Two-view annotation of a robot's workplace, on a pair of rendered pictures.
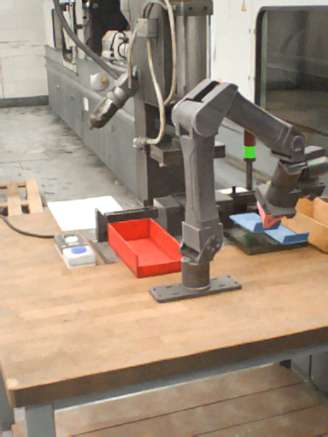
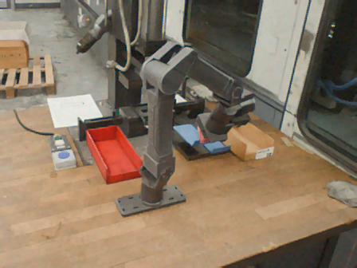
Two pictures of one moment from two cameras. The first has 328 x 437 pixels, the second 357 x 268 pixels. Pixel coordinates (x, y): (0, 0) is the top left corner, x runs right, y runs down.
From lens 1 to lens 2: 0.59 m
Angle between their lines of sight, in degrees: 6
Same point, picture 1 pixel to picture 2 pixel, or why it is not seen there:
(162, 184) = (125, 92)
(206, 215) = (163, 151)
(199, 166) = (161, 116)
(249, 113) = (204, 72)
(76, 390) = not seen: outside the picture
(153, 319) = (118, 238)
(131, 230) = (103, 133)
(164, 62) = (131, 13)
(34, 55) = not seen: outside the picture
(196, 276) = (152, 195)
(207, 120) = (170, 81)
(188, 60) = (150, 13)
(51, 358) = not seen: outside the picture
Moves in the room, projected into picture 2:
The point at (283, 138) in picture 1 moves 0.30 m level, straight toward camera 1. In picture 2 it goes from (226, 89) to (244, 148)
